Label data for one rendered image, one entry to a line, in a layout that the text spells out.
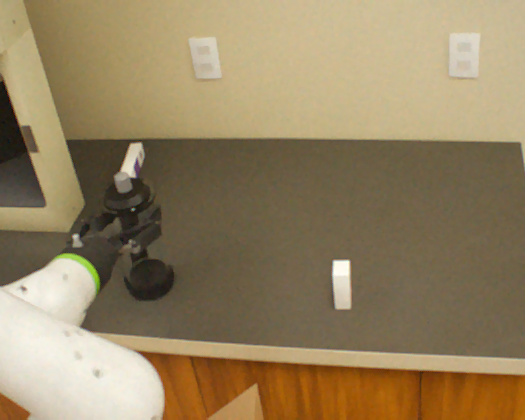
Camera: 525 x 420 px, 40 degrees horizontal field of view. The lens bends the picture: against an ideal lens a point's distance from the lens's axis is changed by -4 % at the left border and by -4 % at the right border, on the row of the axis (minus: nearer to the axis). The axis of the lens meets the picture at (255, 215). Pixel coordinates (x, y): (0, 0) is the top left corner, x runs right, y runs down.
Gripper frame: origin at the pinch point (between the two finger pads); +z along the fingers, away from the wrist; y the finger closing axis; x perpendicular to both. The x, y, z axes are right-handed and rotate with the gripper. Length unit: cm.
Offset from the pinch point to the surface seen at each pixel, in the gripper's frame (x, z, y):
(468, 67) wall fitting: -16, 55, -65
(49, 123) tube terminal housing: -12.9, 19.9, 25.6
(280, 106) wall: -5, 59, -18
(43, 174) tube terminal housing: -2.5, 15.8, 26.8
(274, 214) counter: 11.2, 28.4, -21.7
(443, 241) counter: 13, 21, -59
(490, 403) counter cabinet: 37, -2, -69
